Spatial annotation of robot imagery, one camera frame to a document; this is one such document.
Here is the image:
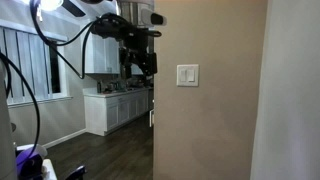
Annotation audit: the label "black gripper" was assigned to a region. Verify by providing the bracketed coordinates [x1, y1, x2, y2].
[118, 27, 158, 82]

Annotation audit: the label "white rocker light switch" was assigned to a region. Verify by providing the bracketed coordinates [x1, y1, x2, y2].
[180, 68, 188, 83]
[187, 68, 195, 83]

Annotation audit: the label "bright ceiling light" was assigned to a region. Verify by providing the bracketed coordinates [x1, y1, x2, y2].
[36, 0, 65, 12]

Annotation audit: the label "white upper kitchen cabinet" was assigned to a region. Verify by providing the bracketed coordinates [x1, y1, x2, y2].
[83, 32, 121, 75]

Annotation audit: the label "white lower kitchen cabinets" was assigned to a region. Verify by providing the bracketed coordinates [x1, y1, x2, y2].
[83, 87, 155, 137]

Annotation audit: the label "dark ceiling fan blade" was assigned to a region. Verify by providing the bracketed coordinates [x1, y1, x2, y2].
[61, 0, 87, 18]

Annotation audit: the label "white baseboard trim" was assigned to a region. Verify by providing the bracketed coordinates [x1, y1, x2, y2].
[42, 128, 88, 150]

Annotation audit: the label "white vertical window blinds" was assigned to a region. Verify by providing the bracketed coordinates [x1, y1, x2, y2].
[0, 26, 62, 104]

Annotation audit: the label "dark chair edge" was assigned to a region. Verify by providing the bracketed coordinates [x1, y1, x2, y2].
[64, 165, 87, 180]

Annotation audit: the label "white box under purple object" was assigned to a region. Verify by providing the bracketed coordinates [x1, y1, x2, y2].
[15, 143, 58, 180]

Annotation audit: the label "purple round object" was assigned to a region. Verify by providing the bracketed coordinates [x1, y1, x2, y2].
[15, 146, 45, 180]

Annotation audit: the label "white double switch wall plate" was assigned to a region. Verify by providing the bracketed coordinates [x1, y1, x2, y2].
[176, 63, 200, 88]

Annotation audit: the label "black cable thick curved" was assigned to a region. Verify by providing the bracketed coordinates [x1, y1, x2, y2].
[0, 51, 42, 159]

